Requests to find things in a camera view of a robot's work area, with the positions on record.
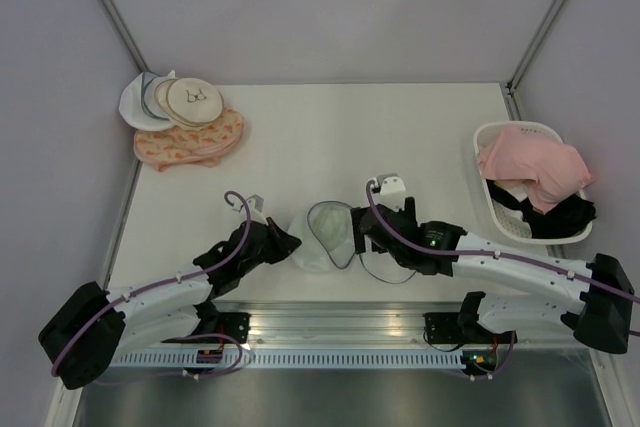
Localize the white blue-trimmed mesh bag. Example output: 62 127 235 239
118 71 176 132

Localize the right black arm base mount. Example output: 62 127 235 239
423 312 514 348

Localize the black garment in basket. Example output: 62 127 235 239
486 180 596 239

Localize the white slotted cable duct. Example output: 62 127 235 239
111 348 465 370

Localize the pale green bra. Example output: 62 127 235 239
308 201 351 250

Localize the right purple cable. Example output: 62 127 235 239
364 180 640 338

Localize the white mesh laundry bag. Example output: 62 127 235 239
288 200 356 274

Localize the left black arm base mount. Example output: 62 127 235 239
192 312 250 344

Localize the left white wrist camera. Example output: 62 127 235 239
240 194 267 224

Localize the beige bag with bra drawing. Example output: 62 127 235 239
154 78 224 130

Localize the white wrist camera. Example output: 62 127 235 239
367 173 407 198
240 194 267 224

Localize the aluminium mounting rail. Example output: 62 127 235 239
199 299 614 348

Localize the purple cable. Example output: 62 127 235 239
364 180 640 338
51 190 254 388

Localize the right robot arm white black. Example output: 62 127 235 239
350 197 639 354

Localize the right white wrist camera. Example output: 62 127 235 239
367 173 407 198

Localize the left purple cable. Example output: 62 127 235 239
51 190 254 388

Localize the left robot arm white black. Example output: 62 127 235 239
38 218 302 390

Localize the pink patterned laundry bag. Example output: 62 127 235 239
133 109 245 172

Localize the white plastic laundry basket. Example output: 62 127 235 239
472 121 593 246

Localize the pink bra in basket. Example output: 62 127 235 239
477 124 594 214

